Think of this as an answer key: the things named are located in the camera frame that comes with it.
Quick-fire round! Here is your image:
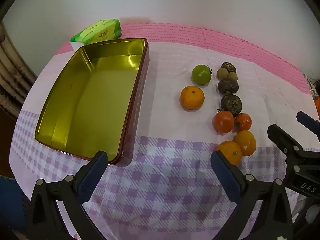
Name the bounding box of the orange mandarin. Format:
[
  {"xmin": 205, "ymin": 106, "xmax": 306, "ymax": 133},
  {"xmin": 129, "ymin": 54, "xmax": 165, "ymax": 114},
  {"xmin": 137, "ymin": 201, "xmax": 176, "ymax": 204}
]
[
  {"xmin": 180, "ymin": 86, "xmax": 204, "ymax": 111},
  {"xmin": 233, "ymin": 130, "xmax": 257, "ymax": 157},
  {"xmin": 215, "ymin": 141, "xmax": 242, "ymax": 166}
]

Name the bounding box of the small red tomato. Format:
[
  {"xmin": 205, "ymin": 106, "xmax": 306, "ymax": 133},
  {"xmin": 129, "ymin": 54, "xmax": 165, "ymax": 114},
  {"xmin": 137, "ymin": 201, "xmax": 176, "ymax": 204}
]
[{"xmin": 234, "ymin": 113, "xmax": 252, "ymax": 133}]

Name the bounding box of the large red tomato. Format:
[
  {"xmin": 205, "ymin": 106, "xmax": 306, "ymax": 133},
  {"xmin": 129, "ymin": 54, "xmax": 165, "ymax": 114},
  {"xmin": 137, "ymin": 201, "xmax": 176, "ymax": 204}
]
[{"xmin": 213, "ymin": 111, "xmax": 234, "ymax": 134}]

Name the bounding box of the dark passion fruit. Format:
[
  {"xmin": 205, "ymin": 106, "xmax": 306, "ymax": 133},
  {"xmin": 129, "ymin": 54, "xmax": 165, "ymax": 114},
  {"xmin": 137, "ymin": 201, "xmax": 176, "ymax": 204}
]
[
  {"xmin": 217, "ymin": 79, "xmax": 239, "ymax": 95},
  {"xmin": 220, "ymin": 94, "xmax": 242, "ymax": 117},
  {"xmin": 221, "ymin": 62, "xmax": 236, "ymax": 73}
]

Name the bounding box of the green tomato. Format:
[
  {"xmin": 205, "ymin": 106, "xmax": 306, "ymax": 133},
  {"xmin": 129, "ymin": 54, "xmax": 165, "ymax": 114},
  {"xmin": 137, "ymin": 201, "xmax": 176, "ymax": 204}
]
[{"xmin": 191, "ymin": 64, "xmax": 212, "ymax": 86}]

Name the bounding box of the blue object at floor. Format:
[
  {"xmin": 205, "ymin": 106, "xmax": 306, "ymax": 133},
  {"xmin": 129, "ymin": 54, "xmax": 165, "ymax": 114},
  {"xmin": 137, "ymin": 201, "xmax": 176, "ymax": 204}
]
[{"xmin": 1, "ymin": 176, "xmax": 27, "ymax": 231}]

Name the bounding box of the clutter at table edge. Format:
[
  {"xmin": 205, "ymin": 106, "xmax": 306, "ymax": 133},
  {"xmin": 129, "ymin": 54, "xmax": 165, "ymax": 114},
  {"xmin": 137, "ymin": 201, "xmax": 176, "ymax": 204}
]
[{"xmin": 304, "ymin": 74, "xmax": 320, "ymax": 117}]

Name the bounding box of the brown longan right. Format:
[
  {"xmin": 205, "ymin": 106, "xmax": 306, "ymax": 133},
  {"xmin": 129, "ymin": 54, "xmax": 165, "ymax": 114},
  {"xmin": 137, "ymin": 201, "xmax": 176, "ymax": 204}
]
[{"xmin": 227, "ymin": 72, "xmax": 238, "ymax": 82}]

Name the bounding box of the brown longan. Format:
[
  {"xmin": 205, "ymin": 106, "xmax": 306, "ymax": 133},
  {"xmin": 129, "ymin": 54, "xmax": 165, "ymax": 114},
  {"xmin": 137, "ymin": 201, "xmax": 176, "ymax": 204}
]
[
  {"xmin": 216, "ymin": 68, "xmax": 228, "ymax": 80},
  {"xmin": 227, "ymin": 72, "xmax": 238, "ymax": 82}
]

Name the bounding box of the pink and purple tablecloth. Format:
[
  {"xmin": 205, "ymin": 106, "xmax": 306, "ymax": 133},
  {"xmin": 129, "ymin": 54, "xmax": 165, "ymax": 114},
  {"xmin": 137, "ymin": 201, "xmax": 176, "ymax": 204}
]
[{"xmin": 9, "ymin": 22, "xmax": 320, "ymax": 240}]

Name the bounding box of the brown longan left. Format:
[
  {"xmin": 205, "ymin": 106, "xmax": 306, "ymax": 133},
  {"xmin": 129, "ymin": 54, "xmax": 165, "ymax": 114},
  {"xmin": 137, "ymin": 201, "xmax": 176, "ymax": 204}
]
[{"xmin": 216, "ymin": 68, "xmax": 228, "ymax": 80}]

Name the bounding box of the gold toffee tin box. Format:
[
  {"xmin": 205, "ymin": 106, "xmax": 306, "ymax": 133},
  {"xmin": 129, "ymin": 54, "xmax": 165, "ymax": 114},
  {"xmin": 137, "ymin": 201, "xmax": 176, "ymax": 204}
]
[{"xmin": 35, "ymin": 38, "xmax": 149, "ymax": 166}]

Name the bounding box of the bamboo rattan furniture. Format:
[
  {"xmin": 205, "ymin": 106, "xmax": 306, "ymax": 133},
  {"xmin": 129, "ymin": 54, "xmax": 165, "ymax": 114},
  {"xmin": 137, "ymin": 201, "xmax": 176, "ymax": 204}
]
[{"xmin": 0, "ymin": 25, "xmax": 37, "ymax": 119}]

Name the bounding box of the green tissue pack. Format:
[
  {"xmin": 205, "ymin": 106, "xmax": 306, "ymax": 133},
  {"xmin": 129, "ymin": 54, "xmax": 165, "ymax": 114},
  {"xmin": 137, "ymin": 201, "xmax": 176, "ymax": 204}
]
[{"xmin": 70, "ymin": 19, "xmax": 122, "ymax": 45}]

